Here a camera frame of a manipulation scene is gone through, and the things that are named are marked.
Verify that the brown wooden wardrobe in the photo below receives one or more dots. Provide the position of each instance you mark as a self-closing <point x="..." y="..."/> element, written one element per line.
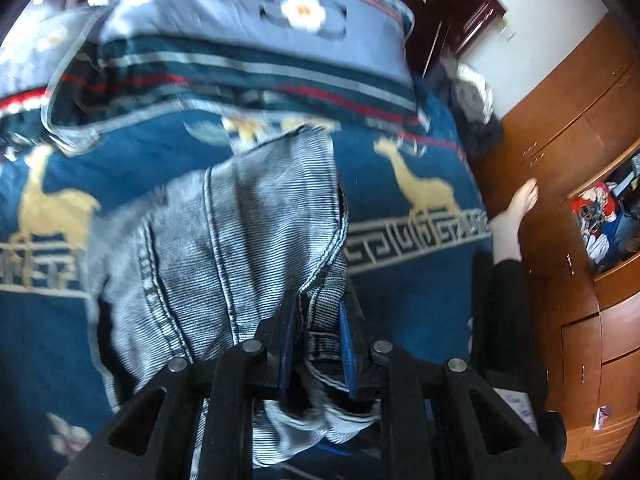
<point x="570" y="125"/>

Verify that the white wall socket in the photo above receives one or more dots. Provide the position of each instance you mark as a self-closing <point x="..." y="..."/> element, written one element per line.
<point x="508" y="31"/>

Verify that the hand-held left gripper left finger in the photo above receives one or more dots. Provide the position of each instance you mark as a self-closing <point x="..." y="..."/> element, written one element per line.
<point x="280" y="355"/>

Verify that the grey white garment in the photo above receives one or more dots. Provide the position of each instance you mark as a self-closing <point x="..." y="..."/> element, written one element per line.
<point x="472" y="95"/>

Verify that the grey denim pants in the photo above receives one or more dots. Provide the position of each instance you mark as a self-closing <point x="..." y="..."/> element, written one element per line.
<point x="225" y="240"/>

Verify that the person's black trouser leg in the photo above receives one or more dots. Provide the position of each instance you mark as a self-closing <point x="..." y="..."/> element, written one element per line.
<point x="505" y="320"/>

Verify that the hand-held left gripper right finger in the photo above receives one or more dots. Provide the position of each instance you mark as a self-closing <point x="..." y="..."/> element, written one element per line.
<point x="347" y="360"/>

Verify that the large blue flower-print pillow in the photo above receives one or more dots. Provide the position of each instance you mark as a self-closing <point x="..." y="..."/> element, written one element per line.
<point x="225" y="50"/>

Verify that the blue deer-print bed sheet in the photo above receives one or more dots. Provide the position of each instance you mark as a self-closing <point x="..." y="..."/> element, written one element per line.
<point x="415" y="310"/>

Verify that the flat blue flower-print pillow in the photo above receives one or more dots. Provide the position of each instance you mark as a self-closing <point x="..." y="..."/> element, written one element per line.
<point x="35" y="55"/>

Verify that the white paper scrap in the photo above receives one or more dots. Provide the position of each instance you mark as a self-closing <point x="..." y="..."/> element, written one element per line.
<point x="602" y="416"/>

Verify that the colourful clutter pile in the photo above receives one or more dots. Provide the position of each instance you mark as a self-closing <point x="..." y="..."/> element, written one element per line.
<point x="605" y="220"/>

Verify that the carved dark wooden headboard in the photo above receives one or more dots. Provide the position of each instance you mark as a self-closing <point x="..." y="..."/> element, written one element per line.
<point x="450" y="10"/>

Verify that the black garment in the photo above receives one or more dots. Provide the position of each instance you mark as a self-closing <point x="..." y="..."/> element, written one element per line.
<point x="482" y="137"/>

